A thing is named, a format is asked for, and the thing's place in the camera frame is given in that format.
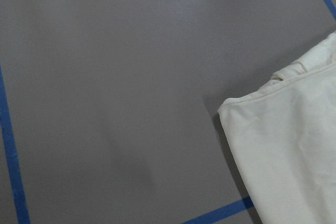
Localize cream long-sleeve printed shirt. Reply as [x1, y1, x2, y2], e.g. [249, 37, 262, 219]
[218, 33, 335, 223]

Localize blue tape grid lines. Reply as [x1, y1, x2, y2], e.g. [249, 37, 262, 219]
[1, 0, 335, 223]

